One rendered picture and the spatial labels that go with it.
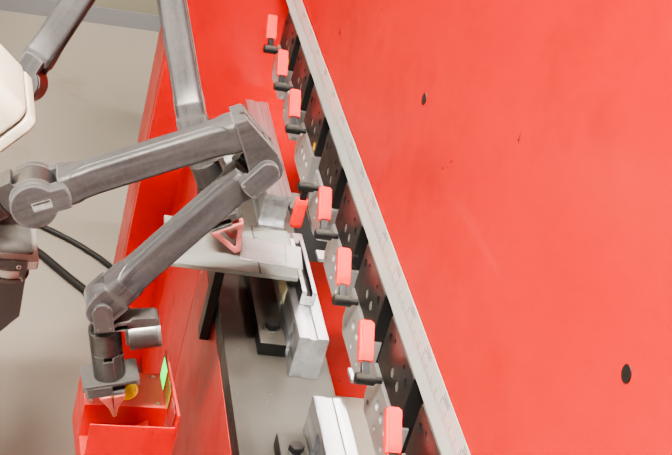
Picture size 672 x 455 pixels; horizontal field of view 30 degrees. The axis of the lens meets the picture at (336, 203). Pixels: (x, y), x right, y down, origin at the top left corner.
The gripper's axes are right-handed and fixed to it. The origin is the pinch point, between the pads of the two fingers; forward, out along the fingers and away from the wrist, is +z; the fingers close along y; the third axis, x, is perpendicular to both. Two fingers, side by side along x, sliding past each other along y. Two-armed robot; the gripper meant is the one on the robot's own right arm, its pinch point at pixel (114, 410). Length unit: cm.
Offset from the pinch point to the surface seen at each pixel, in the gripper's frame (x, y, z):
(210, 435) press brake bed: 4.4, 18.0, 13.9
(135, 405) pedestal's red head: 4.6, 4.2, 3.5
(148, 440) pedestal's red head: -5.2, 5.5, 3.8
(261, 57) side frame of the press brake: 113, 50, -14
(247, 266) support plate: 22.4, 29.5, -12.6
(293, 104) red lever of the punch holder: 38, 43, -40
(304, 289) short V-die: 15.7, 39.6, -10.0
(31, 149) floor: 249, -16, 81
